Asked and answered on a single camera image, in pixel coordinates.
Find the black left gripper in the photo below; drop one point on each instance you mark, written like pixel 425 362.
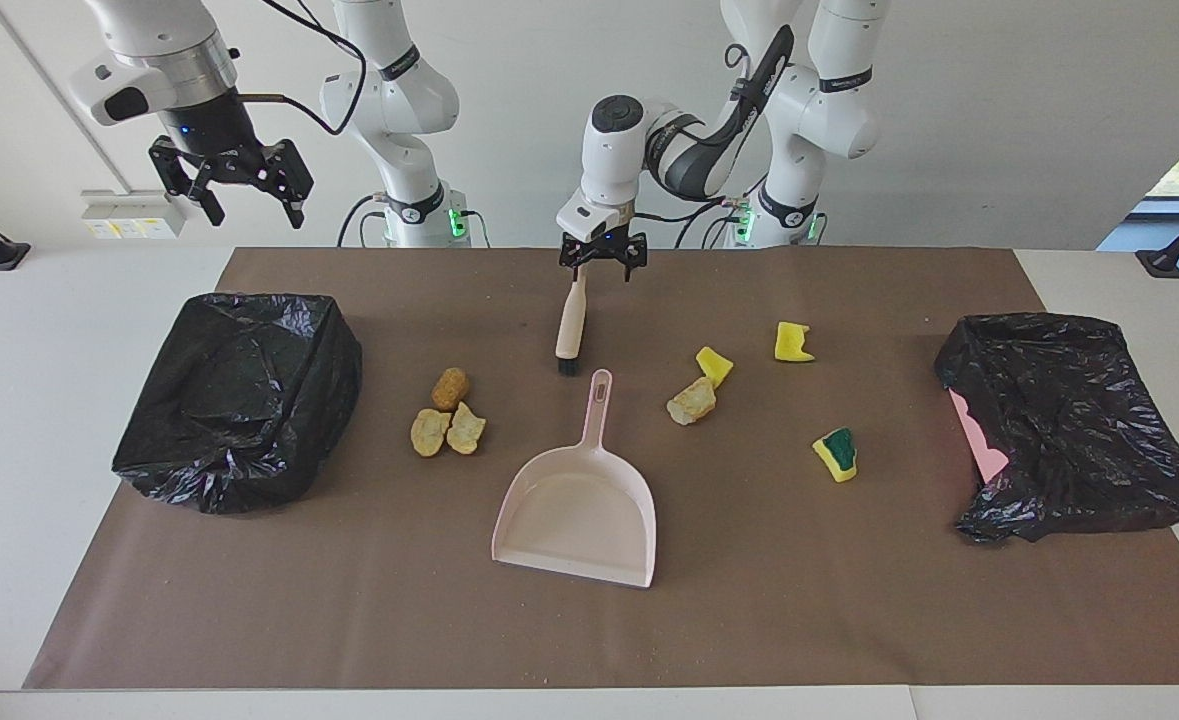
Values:
pixel 604 243

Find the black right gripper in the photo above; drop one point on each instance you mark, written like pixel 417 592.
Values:
pixel 214 130

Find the beige hand brush black bristles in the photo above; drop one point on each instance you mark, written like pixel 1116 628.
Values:
pixel 571 320

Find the small yellow sponge piece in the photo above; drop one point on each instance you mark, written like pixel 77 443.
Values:
pixel 715 366

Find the pale bread chunk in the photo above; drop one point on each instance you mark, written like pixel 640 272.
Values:
pixel 692 402

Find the brown oval croquette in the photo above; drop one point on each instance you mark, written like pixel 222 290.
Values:
pixel 450 389

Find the notched yellow sponge piece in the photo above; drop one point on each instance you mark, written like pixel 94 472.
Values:
pixel 792 343

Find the angular fried bread piece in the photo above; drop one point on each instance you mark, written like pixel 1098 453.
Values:
pixel 466 430

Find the rounded fried bread piece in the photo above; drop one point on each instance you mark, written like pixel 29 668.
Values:
pixel 429 433

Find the pale pink plastic dustpan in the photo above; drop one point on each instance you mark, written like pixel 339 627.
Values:
pixel 579 510

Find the yellow green sponge piece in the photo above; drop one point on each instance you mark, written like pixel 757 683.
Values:
pixel 837 455

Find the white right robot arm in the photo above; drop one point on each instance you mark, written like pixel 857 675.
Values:
pixel 389 100

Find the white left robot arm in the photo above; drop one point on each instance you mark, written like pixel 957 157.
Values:
pixel 614 150

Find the black bag lined open bin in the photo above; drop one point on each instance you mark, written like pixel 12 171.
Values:
pixel 239 400

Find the pink plastic bin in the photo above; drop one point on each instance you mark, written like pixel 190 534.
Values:
pixel 979 440

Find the crumpled black trash bag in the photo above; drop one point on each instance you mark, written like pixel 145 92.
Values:
pixel 1079 420

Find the brown paper table mat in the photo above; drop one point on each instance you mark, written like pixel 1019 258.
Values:
pixel 749 620

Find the white wall socket box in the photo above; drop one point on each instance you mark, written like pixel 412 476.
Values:
pixel 134 212

